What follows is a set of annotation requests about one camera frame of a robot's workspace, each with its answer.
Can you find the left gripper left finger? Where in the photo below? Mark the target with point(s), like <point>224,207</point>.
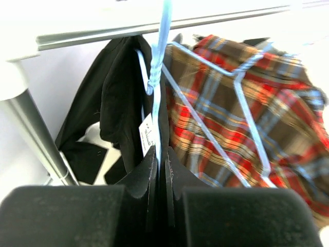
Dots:
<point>122,214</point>

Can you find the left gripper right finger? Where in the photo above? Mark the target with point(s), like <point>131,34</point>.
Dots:
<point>200,215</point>

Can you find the black shirt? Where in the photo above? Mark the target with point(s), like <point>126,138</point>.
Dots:
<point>111,94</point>

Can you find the blue hanger of black shirt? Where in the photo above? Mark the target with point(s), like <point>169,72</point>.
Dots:
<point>150,129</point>

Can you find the red brown plaid shirt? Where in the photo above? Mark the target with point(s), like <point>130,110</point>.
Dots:
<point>287,110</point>

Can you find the white and steel clothes rack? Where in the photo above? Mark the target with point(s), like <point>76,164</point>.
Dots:
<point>79,30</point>

